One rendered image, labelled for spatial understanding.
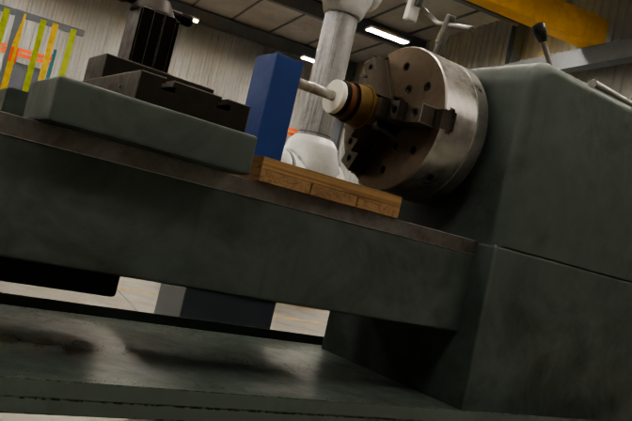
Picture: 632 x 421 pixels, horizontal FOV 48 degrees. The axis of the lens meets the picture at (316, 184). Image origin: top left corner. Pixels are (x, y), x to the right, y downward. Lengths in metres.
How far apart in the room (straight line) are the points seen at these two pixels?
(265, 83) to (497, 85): 0.51
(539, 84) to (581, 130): 0.17
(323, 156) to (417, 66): 0.62
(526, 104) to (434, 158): 0.22
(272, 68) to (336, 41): 0.82
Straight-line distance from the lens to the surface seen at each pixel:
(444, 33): 1.55
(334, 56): 2.12
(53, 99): 0.97
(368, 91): 1.44
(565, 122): 1.58
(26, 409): 0.94
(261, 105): 1.31
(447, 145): 1.42
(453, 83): 1.45
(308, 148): 2.03
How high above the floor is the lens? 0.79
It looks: 4 degrees up
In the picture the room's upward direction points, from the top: 13 degrees clockwise
